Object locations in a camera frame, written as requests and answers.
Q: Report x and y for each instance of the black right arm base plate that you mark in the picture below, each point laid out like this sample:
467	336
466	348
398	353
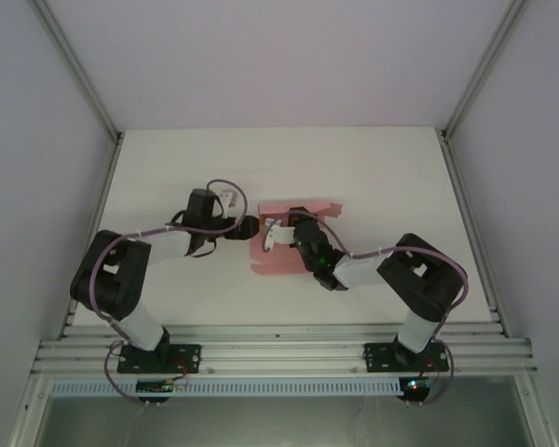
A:
377	357

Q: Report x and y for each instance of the aluminium table side rail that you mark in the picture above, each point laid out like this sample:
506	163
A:
470	223
98	209

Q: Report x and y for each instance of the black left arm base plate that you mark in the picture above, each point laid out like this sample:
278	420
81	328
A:
186	356

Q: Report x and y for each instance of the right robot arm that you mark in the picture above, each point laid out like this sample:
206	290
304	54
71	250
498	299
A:
424	284

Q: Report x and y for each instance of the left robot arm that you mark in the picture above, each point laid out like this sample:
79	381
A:
121	279

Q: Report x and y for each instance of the pink cloth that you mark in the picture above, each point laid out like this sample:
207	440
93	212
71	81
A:
279	261

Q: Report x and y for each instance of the aluminium mounting rail bed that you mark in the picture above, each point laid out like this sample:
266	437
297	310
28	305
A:
279	347

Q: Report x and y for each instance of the aluminium frame post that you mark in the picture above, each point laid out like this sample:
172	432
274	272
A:
482	70
81	74

